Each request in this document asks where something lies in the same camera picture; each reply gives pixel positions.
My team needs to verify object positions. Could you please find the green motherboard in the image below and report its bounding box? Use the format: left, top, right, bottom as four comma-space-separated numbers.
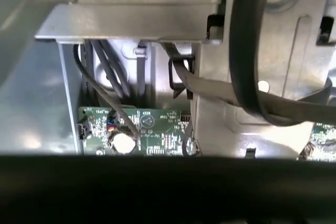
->
77, 106, 336, 162

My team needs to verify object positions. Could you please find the silver coin battery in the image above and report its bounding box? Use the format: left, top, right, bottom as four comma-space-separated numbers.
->
109, 132, 138, 155

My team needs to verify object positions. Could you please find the small black board connector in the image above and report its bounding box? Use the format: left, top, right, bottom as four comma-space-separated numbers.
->
77, 122, 89, 141

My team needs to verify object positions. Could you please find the black blurred foreground bar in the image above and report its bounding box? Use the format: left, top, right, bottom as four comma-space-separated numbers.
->
0, 155, 336, 224

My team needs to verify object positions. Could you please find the metal drive cage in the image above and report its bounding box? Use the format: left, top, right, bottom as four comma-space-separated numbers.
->
194, 0, 336, 161

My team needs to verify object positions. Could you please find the black cable clip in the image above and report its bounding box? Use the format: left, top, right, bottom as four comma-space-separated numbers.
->
167, 54, 196, 99

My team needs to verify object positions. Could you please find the dark grey cable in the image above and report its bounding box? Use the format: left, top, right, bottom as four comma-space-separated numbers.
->
135, 47, 146, 99
96, 40, 130, 98
82, 40, 95, 99

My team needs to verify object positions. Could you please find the grey flat cable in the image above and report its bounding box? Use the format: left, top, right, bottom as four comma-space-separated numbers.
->
160, 41, 336, 127

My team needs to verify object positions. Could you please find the thin black wire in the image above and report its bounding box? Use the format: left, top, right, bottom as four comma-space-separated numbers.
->
72, 43, 140, 140

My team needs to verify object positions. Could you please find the thick black cable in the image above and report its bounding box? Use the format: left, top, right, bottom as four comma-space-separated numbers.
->
229, 0, 300, 127

